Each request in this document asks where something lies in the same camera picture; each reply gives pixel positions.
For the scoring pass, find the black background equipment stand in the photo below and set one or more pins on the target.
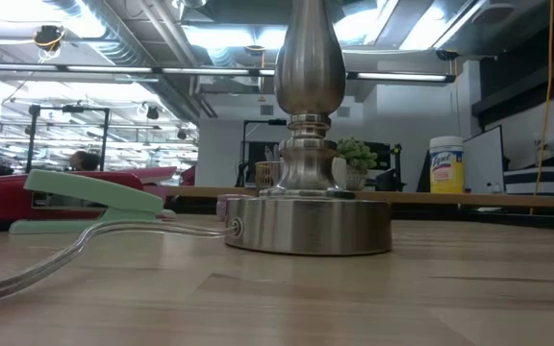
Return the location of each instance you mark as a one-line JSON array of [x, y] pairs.
[[390, 168]]

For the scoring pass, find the green succulent in pot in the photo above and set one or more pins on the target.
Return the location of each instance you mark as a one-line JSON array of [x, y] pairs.
[[356, 154]]

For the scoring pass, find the large pink patterned round tin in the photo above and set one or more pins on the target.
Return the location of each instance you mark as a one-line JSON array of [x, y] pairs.
[[222, 206]]

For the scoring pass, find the navy white striped box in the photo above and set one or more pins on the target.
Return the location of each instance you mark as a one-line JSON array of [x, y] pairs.
[[546, 180]]

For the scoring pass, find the brushed silver lamp base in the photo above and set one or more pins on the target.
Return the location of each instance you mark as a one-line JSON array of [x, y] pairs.
[[310, 72]]

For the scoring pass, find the person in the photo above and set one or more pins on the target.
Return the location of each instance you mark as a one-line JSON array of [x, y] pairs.
[[84, 161]]

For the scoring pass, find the LED light strip bar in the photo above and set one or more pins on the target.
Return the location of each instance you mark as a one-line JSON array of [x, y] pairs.
[[161, 71]]

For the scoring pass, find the mint green stapler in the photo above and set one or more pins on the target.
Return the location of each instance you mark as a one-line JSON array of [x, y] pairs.
[[89, 190]]

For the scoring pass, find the orange wooden desk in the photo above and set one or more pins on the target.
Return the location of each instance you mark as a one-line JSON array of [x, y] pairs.
[[474, 198]]

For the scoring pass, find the black background rig frame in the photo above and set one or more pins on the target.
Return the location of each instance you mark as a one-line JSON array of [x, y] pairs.
[[72, 108], [258, 122]]

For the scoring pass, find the pink stapler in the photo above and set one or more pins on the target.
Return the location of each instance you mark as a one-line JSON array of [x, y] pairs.
[[157, 174]]

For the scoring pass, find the white board panel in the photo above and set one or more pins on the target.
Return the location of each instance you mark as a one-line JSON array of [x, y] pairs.
[[484, 163]]

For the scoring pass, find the yellow Lysol wipes canister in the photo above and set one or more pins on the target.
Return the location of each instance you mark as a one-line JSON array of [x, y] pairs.
[[445, 168]]

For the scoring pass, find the white textured pen cup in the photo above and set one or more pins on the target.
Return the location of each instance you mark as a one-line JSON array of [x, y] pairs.
[[338, 173]]

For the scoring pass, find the black ceiling fixture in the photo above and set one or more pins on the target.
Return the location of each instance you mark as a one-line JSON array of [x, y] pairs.
[[48, 36]]

